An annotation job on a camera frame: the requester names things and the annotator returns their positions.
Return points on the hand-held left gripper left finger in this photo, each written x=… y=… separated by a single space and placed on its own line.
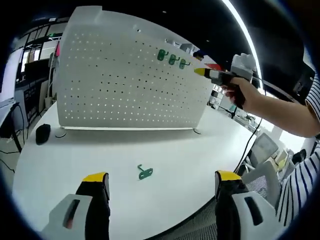
x=77 y=215

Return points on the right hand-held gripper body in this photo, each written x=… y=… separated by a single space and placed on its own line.
x=243 y=66

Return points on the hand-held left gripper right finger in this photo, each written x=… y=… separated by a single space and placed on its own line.
x=245 y=217

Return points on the green hook assembly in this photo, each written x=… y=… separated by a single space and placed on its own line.
x=183 y=64
x=145 y=173
x=172 y=59
x=161 y=55

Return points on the white perforated mounting plate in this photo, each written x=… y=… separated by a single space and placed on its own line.
x=125 y=87

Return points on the person's right hand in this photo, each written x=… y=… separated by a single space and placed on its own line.
x=235 y=90

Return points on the orange box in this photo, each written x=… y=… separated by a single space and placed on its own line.
x=212 y=67

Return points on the ceiling light strip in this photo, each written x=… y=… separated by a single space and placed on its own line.
x=250 y=41

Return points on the grey mesh office chair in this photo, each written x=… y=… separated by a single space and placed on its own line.
x=265 y=175
x=265 y=146

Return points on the person's arm, striped sleeve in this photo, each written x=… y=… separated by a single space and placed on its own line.
x=297 y=185

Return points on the black computer mouse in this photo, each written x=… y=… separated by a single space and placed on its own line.
x=43 y=133

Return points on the black shelving unit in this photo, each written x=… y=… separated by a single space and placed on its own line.
x=32 y=72

